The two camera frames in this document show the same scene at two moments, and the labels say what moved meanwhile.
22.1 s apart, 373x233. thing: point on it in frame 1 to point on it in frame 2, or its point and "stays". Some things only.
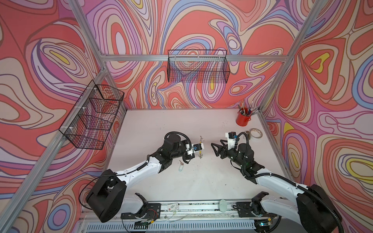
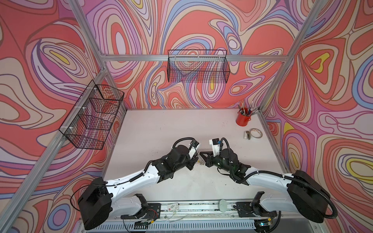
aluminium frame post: [97, 44] stays
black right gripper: [220, 148] to [209, 161]
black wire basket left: [88, 125] stays
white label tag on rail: [173, 206] stays
